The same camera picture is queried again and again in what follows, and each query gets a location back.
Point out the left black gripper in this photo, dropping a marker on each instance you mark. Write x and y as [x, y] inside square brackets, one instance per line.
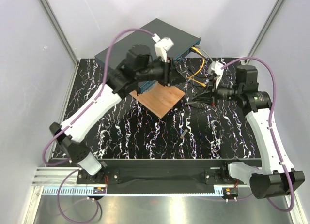
[172, 77]

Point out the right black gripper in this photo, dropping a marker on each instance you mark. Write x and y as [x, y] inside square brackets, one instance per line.
[205, 97]

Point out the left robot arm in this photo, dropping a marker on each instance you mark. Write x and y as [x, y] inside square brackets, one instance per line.
[97, 108]

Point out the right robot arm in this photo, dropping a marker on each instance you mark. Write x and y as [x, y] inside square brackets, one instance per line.
[278, 176]

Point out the wooden base board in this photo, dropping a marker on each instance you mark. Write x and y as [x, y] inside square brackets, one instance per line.
[159, 100]

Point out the black marble pattern mat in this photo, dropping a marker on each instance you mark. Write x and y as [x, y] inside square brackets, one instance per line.
[130, 131]

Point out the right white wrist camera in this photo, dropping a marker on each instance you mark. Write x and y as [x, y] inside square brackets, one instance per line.
[216, 69]

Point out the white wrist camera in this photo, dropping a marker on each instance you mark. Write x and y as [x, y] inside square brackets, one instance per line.
[216, 69]
[162, 46]

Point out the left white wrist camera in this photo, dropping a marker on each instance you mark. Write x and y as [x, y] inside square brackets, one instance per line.
[162, 46]

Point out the dark grey network switch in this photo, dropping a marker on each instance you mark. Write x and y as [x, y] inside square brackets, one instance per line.
[116, 52]

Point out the right aluminium frame post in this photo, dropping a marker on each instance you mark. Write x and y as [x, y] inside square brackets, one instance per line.
[266, 26]

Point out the aluminium frame post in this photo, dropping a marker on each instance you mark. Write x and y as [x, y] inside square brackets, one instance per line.
[56, 26]
[266, 26]

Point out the left aluminium frame post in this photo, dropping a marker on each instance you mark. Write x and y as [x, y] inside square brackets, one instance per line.
[56, 26]

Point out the aluminium rail profile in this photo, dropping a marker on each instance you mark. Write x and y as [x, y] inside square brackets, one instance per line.
[51, 176]

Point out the slotted cable duct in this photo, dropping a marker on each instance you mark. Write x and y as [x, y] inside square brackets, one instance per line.
[97, 191]

